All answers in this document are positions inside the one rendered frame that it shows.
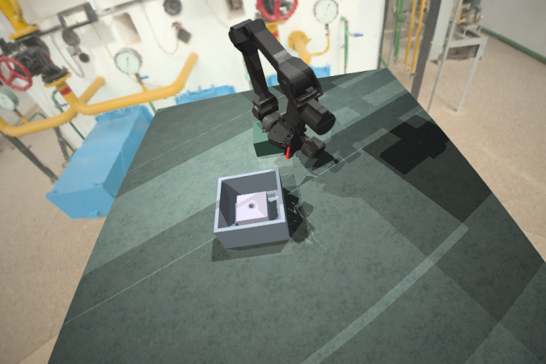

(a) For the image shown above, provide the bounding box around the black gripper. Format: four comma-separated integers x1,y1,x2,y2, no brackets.
262,111,325,159

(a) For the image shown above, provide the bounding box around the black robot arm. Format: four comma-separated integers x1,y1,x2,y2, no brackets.
229,19,336,149

